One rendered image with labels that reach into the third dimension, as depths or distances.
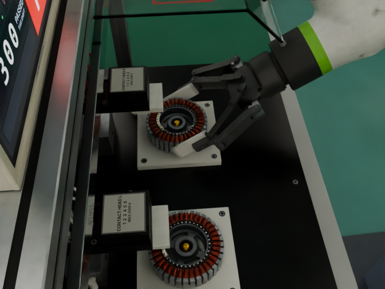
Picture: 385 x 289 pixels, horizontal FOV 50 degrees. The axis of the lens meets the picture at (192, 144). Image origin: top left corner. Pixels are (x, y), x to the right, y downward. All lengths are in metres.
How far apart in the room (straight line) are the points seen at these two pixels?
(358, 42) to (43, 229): 0.54
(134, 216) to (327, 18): 0.42
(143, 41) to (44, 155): 0.71
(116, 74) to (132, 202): 0.24
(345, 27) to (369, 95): 1.43
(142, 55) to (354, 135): 1.16
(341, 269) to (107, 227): 0.38
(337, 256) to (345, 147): 1.17
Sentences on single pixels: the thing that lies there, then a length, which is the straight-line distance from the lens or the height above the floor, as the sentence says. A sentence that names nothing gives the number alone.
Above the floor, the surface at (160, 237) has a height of 0.88.
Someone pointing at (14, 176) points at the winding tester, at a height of 1.13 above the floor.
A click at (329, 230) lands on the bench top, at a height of 0.75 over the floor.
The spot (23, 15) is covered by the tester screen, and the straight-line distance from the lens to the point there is 0.39.
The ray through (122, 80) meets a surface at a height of 0.92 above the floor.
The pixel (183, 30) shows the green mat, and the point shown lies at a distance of 1.06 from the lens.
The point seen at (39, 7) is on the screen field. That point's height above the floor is 1.15.
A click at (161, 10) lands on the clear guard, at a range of 0.57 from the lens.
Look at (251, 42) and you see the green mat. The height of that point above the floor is 0.75.
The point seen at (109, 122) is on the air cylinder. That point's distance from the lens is 0.76.
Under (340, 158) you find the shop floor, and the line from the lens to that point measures 1.82.
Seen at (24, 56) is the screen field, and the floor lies 1.16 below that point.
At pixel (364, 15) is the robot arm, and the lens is 0.69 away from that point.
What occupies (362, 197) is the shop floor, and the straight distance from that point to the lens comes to 1.74.
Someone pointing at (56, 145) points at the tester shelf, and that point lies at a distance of 0.36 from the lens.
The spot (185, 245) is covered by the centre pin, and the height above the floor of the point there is 0.81.
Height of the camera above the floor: 1.39
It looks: 52 degrees down
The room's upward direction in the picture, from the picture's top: straight up
